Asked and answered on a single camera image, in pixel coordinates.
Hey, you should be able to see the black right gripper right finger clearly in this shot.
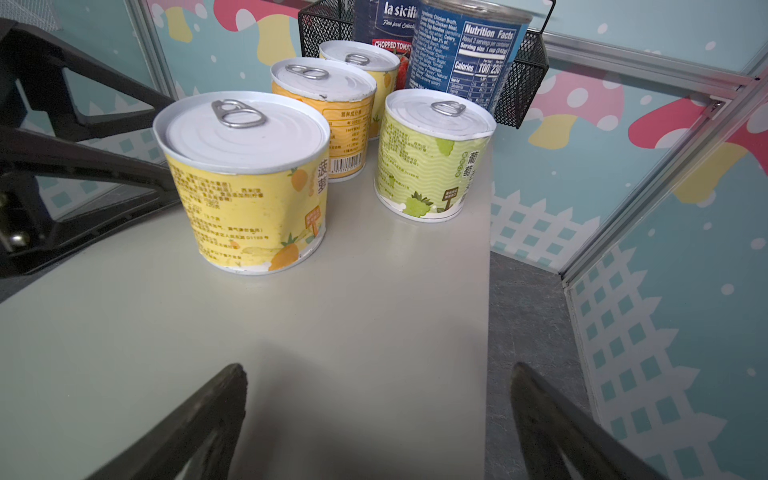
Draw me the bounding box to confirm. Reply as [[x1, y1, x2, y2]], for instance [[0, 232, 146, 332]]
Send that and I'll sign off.
[[510, 362, 663, 479]]

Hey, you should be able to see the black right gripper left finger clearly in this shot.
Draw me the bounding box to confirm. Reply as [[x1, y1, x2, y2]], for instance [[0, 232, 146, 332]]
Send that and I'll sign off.
[[90, 363, 248, 479]]

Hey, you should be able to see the dark blue red label can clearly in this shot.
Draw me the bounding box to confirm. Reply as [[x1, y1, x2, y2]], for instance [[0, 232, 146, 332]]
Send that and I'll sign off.
[[353, 0, 419, 90]]

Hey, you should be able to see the black wire mesh basket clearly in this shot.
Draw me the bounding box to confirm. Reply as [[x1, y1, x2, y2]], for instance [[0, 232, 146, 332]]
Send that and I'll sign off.
[[298, 1, 555, 129]]

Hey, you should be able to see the blue label tin can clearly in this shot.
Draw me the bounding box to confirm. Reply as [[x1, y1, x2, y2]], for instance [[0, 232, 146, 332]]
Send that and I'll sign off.
[[406, 0, 533, 112]]

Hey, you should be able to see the grey metal cabinet counter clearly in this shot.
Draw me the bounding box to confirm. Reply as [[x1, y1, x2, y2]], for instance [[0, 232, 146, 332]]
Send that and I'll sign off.
[[1, 159, 492, 479]]

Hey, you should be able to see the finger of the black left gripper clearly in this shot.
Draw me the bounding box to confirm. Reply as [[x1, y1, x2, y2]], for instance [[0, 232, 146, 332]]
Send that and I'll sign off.
[[1, 127, 180, 278], [1, 18, 172, 142]]

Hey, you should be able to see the green can white lid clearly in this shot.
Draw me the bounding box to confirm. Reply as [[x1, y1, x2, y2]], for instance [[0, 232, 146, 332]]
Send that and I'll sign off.
[[374, 89, 497, 223]]

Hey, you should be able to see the white wire mesh basket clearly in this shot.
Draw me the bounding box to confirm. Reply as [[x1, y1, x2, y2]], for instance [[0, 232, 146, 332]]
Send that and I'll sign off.
[[0, 0, 61, 32]]

